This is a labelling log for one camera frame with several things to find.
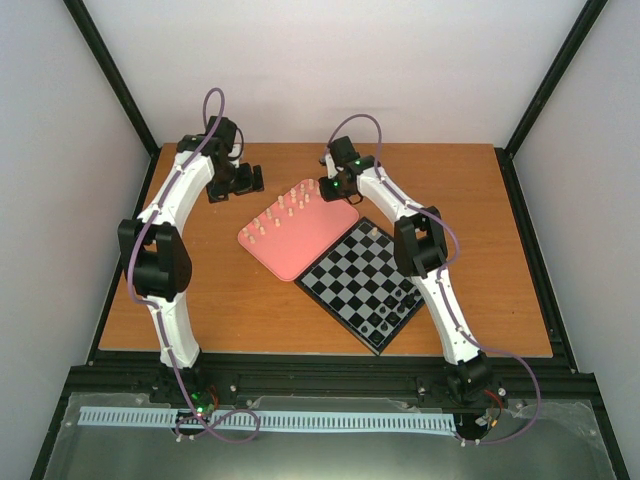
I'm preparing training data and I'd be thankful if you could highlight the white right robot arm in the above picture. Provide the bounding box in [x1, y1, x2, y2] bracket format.
[319, 153, 492, 404]

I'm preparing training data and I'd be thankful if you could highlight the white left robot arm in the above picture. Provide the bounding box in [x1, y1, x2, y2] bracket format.
[118, 128, 264, 403]

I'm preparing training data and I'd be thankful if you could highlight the black white chess board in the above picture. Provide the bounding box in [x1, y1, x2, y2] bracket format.
[294, 217, 424, 355]

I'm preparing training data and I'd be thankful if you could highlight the pink plastic tray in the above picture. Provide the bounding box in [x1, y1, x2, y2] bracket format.
[237, 179, 359, 282]

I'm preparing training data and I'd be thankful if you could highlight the black aluminium frame base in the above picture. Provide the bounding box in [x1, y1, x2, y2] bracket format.
[31, 350, 629, 479]

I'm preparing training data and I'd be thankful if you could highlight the light blue cable duct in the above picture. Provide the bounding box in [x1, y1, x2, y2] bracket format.
[77, 406, 456, 436]

